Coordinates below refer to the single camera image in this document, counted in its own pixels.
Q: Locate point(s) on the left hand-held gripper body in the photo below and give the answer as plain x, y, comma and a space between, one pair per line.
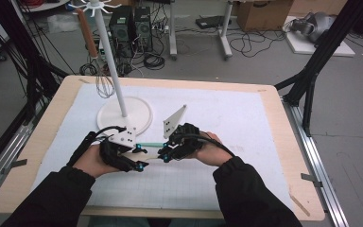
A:
124, 137

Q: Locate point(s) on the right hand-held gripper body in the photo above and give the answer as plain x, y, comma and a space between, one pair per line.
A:
186, 138

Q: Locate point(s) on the white hook rack stand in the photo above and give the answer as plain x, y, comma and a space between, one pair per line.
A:
135, 115

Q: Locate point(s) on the person's right hand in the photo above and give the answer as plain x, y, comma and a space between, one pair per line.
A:
212, 153

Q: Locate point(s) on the person's left hand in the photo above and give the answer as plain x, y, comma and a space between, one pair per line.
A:
91, 162

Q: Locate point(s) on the white grid mat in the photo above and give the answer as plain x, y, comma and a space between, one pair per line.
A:
249, 142

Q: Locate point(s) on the black computer tower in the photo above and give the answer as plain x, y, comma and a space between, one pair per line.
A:
143, 30
121, 31

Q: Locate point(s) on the white table leg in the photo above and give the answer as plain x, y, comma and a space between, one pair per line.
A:
173, 31
225, 34

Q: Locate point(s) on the flat black device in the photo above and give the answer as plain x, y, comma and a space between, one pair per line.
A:
211, 21

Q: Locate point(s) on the clear plastic bag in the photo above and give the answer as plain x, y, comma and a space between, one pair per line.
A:
63, 23

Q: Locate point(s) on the cardboard box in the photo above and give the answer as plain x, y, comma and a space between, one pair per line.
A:
261, 15

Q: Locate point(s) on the round white table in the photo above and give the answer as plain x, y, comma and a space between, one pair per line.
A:
50, 6

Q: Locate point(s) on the white board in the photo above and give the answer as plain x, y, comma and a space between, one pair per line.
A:
308, 47

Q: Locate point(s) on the grey machine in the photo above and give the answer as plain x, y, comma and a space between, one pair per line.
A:
315, 26

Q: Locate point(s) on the black frame post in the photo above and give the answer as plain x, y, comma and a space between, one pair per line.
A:
36, 78
327, 41

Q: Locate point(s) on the metal clamp bracket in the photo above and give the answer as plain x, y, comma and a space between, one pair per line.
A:
310, 179
15, 164

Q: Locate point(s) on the aluminium rail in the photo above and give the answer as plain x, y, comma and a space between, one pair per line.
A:
310, 151
9, 151

